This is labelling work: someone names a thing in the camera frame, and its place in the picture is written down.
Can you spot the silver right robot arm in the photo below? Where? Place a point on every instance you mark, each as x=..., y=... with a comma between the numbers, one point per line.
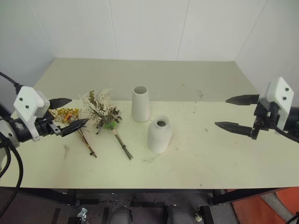
x=293, y=121

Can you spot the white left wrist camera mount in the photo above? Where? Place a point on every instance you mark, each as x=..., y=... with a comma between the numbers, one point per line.
x=26, y=101

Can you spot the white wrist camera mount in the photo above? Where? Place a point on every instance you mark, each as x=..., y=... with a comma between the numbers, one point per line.
x=26, y=101
x=281, y=98

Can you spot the white bottle-shaped vase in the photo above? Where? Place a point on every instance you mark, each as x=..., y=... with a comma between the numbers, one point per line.
x=159, y=137

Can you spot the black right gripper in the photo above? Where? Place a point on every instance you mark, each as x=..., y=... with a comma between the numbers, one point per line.
x=265, y=116

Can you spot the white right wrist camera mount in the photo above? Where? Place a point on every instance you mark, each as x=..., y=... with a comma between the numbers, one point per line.
x=281, y=98

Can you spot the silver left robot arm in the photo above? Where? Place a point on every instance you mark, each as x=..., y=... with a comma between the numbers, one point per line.
x=14, y=131

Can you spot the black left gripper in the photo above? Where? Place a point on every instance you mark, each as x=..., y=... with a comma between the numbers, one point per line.
x=44, y=127

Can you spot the small silver metal clamp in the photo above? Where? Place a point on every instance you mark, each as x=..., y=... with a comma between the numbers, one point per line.
x=83, y=212

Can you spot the small white caster wheel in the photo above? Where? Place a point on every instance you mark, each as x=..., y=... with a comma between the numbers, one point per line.
x=198, y=215

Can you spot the black metal table frame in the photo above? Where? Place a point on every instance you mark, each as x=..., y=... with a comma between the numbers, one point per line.
x=46, y=194

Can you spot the white tapered cylinder vase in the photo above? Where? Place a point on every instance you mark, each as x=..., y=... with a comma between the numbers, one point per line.
x=140, y=105

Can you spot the white green dried flower bunch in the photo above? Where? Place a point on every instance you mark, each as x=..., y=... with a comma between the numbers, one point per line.
x=100, y=109

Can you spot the yellow orange dried flower bunch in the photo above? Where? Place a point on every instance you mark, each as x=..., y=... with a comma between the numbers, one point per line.
x=67, y=115

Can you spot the orange floor mat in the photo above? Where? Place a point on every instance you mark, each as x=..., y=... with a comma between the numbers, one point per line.
x=268, y=205

